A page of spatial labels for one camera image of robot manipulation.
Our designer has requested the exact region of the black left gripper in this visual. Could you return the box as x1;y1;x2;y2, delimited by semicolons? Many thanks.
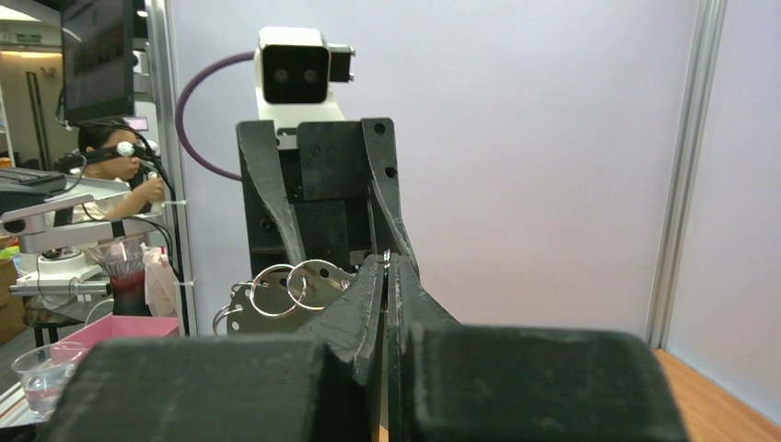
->
236;118;420;275

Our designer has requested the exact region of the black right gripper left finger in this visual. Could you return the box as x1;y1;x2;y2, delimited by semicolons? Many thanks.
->
38;256;385;441

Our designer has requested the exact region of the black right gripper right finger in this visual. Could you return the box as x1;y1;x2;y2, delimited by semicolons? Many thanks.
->
387;254;690;441

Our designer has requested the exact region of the person with headset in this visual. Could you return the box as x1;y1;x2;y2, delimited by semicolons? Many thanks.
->
55;119;166;223

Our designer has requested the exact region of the black monitor screen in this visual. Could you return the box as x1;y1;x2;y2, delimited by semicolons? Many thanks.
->
61;0;135;125

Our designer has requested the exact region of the pink box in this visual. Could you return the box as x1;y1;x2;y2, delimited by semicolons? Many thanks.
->
52;314;180;362

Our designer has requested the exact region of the clear plastic cup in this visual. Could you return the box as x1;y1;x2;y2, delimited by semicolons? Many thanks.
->
11;341;87;417

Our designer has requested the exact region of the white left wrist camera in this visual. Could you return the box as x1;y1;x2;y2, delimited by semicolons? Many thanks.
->
253;26;356;135

